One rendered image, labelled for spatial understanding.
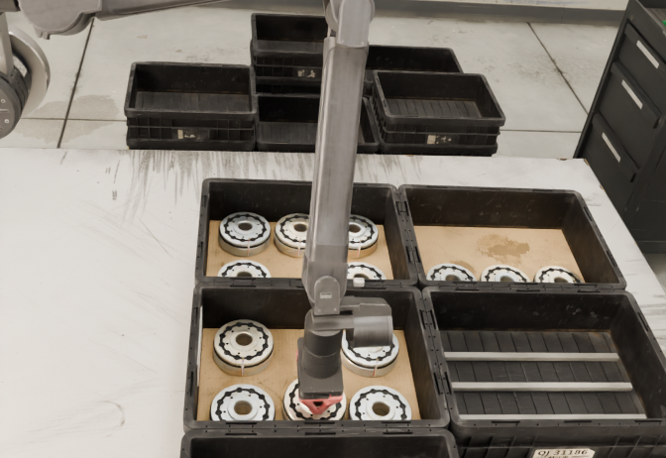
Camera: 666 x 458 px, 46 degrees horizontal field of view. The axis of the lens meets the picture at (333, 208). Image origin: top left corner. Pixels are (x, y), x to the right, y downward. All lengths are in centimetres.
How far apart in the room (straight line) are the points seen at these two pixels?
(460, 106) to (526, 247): 118
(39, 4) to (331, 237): 48
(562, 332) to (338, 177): 65
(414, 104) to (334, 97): 171
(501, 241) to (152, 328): 75
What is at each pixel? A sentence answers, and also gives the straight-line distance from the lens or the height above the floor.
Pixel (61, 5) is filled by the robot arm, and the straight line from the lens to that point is 107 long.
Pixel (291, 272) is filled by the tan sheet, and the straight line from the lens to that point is 156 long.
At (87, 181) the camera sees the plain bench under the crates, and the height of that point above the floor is 70.
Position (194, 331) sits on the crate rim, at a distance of 131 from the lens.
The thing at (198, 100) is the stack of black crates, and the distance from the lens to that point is 269.
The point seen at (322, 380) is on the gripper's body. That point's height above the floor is 96.
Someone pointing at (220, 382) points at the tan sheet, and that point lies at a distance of 137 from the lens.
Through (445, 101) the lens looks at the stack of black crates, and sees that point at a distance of 285.
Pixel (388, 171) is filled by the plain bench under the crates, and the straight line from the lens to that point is 208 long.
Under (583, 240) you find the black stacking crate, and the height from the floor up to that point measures 88.
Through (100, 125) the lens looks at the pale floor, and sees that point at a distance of 347.
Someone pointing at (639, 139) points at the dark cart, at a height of 54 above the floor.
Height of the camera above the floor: 191
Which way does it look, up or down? 39 degrees down
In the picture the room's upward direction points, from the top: 7 degrees clockwise
